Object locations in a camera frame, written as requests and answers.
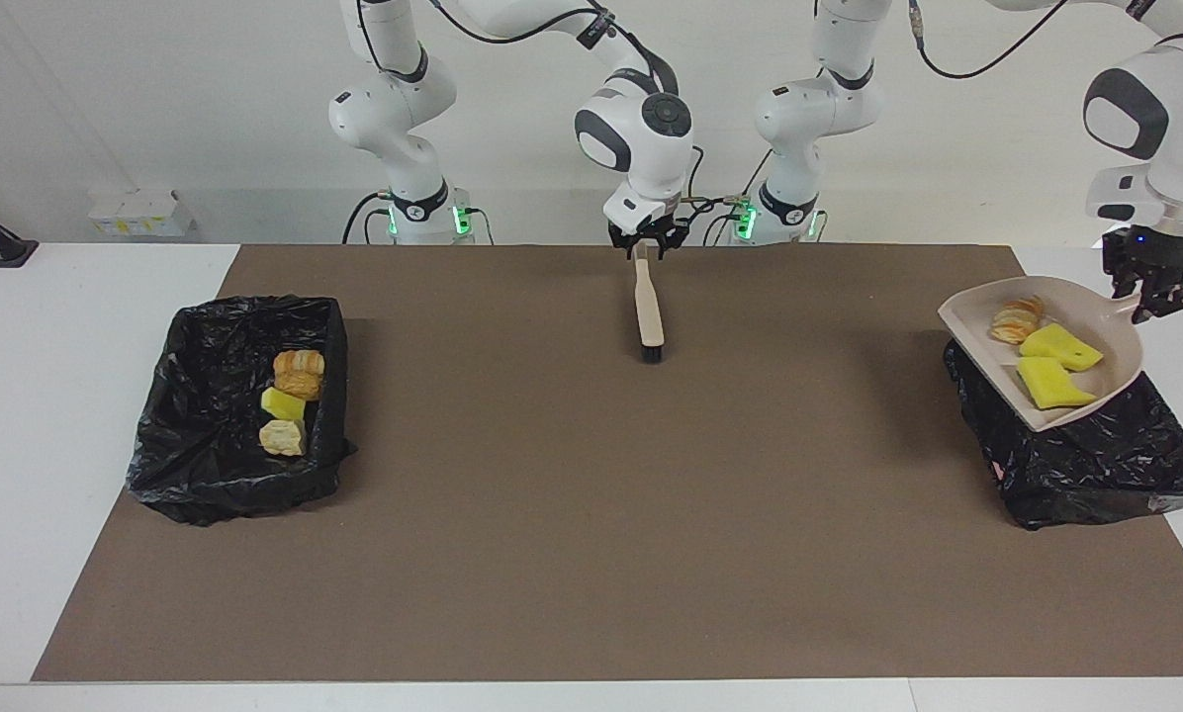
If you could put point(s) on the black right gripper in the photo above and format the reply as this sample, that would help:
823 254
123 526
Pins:
649 231

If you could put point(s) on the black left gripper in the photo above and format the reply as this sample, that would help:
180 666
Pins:
1157 259

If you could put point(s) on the beige plastic dustpan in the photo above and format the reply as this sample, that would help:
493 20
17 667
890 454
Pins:
1106 326

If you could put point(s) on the beige brush black bristles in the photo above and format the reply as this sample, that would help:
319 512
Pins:
649 307

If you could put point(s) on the yellow sponge piece dark speck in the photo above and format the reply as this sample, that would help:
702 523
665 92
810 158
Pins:
1058 346

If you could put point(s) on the notched yellow sponge piece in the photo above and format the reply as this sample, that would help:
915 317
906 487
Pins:
1051 384

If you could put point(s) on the pale trash piece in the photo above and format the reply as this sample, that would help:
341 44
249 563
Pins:
1017 319

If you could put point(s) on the orange striped croissant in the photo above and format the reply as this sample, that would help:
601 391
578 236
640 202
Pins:
302 361

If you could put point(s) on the small yellow sponge wedge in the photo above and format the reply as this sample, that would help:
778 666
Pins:
282 404

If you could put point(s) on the pale tan bread chunk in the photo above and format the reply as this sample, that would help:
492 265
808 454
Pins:
282 438

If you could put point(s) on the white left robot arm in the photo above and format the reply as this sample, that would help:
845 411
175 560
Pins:
1155 119

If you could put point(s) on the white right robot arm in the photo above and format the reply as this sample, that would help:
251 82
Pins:
641 129

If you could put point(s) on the black bag bin pink mark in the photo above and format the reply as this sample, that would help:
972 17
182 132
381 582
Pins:
1096 465

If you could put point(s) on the black bag lined bin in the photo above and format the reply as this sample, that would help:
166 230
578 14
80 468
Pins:
206 455

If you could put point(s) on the brown table mat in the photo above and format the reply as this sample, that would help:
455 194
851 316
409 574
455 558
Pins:
512 593

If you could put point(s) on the white wall box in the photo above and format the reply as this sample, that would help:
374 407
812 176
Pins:
141 213

